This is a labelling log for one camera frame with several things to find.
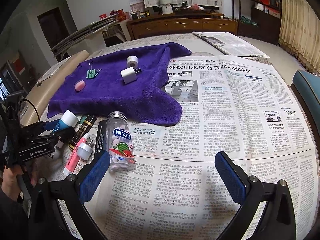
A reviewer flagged white and teal tube bottle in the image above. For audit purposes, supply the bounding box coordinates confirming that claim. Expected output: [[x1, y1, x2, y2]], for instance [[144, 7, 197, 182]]
[[53, 109, 79, 132]]

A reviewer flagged white usb night light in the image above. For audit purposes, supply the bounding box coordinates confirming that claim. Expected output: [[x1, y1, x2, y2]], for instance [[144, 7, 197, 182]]
[[76, 133, 93, 161]]

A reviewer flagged pink tube white cap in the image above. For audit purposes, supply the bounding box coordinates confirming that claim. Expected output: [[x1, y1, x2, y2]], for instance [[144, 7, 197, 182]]
[[63, 133, 90, 176]]

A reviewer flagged black rectangular lighter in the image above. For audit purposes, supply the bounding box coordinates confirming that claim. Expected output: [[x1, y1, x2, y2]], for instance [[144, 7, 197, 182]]
[[94, 120, 107, 154]]

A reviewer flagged clear candy bottle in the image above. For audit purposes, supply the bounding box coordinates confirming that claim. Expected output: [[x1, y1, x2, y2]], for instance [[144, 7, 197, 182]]
[[106, 111, 136, 172]]

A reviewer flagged person's left hand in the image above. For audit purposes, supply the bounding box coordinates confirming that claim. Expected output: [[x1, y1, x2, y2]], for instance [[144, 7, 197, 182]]
[[1, 165, 23, 201]]

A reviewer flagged beige sofa armrest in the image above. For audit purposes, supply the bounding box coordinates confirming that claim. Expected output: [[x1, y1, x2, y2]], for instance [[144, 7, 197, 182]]
[[26, 50, 89, 117]]

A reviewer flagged white paper on armrest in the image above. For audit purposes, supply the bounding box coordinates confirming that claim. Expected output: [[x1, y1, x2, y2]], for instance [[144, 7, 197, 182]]
[[37, 56, 71, 83]]

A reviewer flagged green binder clip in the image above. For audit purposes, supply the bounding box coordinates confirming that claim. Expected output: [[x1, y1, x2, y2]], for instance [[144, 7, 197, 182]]
[[86, 61, 101, 79]]

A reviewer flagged purple towel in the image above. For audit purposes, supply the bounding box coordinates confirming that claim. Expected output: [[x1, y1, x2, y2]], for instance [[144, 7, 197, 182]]
[[47, 42, 191, 126]]

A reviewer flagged large spread newspaper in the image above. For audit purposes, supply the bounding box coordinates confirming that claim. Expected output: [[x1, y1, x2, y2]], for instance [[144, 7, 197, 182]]
[[93, 56, 318, 239]]

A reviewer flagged white charger plug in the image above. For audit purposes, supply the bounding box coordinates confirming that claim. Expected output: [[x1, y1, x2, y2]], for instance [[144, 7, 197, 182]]
[[120, 67, 142, 84]]

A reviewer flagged white tape roll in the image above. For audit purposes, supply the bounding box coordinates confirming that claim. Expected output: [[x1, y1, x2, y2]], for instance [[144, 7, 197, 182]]
[[126, 55, 138, 69]]

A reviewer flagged folded grey rack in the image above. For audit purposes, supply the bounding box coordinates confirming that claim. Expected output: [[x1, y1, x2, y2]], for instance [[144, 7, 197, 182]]
[[51, 15, 118, 57]]

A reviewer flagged folded newspaper far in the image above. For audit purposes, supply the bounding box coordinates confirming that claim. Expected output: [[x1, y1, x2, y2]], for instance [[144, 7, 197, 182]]
[[193, 31, 268, 58]]

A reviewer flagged wooden tv cabinet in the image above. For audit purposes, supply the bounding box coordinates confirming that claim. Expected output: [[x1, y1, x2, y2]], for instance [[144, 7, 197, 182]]
[[127, 11, 238, 40]]

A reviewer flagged beige curtain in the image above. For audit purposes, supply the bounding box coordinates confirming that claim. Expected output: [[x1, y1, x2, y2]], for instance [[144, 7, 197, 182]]
[[279, 0, 319, 76]]

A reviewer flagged dark shelving unit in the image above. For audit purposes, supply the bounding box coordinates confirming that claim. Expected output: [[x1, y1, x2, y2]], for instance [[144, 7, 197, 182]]
[[232, 0, 281, 45]]

